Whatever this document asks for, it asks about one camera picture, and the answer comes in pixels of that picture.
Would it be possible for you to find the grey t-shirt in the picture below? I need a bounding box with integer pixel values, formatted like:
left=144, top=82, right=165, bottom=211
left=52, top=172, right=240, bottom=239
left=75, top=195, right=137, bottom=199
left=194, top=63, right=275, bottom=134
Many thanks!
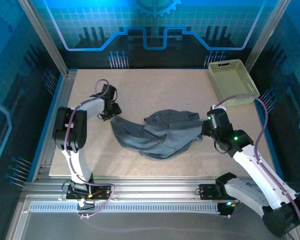
left=109, top=109, right=205, bottom=160

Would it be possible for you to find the pale green perforated plastic basket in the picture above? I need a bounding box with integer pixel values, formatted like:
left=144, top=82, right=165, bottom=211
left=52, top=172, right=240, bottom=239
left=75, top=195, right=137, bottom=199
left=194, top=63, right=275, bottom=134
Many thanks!
left=207, top=59, right=261, bottom=108

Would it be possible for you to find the black controller box with LEDs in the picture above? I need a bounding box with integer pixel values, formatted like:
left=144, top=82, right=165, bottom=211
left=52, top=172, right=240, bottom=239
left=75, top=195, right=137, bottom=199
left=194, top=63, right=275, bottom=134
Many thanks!
left=217, top=201, right=239, bottom=218

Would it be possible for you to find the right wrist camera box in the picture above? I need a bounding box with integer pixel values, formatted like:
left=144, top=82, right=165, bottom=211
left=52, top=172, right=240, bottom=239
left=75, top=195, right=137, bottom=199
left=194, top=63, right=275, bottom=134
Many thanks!
left=206, top=106, right=232, bottom=131

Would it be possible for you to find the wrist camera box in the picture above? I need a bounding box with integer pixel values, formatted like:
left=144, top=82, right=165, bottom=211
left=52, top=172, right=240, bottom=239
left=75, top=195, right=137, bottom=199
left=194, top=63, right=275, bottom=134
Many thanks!
left=101, top=84, right=119, bottom=103
left=206, top=106, right=232, bottom=131

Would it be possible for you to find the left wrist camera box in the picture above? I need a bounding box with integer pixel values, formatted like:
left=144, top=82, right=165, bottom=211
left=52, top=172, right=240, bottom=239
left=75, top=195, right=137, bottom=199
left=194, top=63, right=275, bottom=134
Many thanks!
left=101, top=84, right=119, bottom=103

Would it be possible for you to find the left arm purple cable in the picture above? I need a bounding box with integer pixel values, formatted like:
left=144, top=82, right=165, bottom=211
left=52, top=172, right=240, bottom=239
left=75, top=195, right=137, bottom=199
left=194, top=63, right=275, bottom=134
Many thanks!
left=64, top=79, right=116, bottom=220

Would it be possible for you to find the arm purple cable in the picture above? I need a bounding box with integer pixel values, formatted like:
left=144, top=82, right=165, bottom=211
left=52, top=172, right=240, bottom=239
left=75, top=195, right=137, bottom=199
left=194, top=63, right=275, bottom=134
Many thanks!
left=64, top=79, right=116, bottom=220
left=214, top=93, right=300, bottom=240

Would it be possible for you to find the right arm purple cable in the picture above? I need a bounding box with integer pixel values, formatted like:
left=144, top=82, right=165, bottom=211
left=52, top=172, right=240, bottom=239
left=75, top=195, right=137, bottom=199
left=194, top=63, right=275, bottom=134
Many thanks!
left=214, top=93, right=300, bottom=240

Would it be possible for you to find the aluminium side rail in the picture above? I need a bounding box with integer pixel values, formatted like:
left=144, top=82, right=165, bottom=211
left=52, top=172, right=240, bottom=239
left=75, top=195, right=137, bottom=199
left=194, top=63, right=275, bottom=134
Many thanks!
left=32, top=69, right=78, bottom=182

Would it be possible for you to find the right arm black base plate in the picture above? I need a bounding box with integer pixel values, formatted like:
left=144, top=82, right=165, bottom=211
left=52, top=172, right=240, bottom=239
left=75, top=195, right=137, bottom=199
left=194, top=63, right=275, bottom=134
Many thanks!
left=199, top=183, right=245, bottom=201

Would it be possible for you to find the aluminium frame rail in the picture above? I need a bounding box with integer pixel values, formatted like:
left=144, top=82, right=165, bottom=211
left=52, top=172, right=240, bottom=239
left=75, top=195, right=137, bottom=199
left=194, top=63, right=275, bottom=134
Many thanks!
left=22, top=176, right=291, bottom=198

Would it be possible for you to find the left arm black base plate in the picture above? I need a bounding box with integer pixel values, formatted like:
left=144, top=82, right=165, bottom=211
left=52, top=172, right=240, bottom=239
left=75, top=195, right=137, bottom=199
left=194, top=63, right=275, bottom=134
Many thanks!
left=65, top=184, right=113, bottom=200

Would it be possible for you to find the aluminium frame post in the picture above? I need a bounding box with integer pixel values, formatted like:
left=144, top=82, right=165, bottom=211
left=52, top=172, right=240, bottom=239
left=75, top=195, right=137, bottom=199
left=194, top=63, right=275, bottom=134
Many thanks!
left=244, top=0, right=292, bottom=72
left=17, top=0, right=71, bottom=76

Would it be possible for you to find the slotted grey cable duct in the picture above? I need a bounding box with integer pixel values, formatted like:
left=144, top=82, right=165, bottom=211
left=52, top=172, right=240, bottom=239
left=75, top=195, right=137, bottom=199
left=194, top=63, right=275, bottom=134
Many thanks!
left=28, top=201, right=222, bottom=214

